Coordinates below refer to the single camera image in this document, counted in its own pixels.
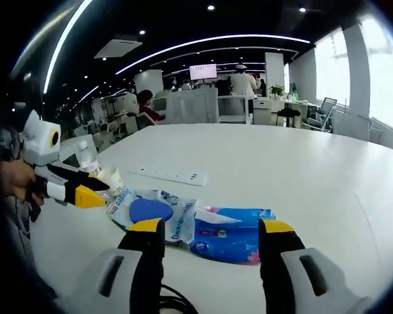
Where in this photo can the clear plastic water bottle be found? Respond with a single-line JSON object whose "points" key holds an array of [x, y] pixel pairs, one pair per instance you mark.
{"points": [[85, 160]]}

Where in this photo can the large bright window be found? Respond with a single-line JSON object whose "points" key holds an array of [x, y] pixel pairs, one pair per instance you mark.
{"points": [[386, 81]]}

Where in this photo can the white table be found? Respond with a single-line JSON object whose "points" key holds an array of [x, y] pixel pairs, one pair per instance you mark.
{"points": [[281, 170]]}

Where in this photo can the blue tissue pack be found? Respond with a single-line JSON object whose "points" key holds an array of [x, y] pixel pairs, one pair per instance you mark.
{"points": [[229, 238]]}

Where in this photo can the straight ceiling light strip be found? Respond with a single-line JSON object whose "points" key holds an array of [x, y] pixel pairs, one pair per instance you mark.
{"points": [[63, 36]]}

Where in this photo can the wall display screen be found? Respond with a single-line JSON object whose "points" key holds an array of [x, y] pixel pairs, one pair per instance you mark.
{"points": [[203, 72]]}

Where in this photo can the ceiling air vent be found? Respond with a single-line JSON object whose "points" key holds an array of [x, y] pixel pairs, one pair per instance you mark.
{"points": [[118, 49]]}

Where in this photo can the narrow bright window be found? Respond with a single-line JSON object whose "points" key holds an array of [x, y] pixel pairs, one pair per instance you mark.
{"points": [[332, 68]]}

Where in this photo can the person's light shirt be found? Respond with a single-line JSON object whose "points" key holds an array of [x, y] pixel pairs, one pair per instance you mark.
{"points": [[18, 235]]}

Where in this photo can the white paper cup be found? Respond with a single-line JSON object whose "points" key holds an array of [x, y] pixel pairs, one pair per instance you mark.
{"points": [[113, 178]]}

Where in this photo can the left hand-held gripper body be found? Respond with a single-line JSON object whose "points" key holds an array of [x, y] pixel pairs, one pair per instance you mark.
{"points": [[39, 144]]}

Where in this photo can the person's left hand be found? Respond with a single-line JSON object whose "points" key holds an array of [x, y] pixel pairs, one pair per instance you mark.
{"points": [[18, 178]]}

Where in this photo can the green potted plant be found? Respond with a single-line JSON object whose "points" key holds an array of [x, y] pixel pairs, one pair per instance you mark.
{"points": [[277, 90]]}

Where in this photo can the clear bag with blue pad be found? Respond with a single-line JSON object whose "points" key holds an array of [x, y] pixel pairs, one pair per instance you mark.
{"points": [[150, 209]]}

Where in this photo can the white power strip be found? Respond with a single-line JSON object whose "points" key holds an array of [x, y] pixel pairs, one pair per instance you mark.
{"points": [[170, 175]]}

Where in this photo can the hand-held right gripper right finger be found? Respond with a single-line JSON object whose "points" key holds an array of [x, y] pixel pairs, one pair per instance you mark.
{"points": [[276, 271]]}

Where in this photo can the black mesh office chair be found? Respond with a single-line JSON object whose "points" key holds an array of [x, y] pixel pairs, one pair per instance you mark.
{"points": [[327, 106]]}

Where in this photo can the curved ceiling light strip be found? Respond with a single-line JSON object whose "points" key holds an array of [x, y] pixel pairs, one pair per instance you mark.
{"points": [[216, 39]]}

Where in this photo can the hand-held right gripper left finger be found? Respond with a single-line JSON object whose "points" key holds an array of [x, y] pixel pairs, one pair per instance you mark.
{"points": [[144, 268]]}

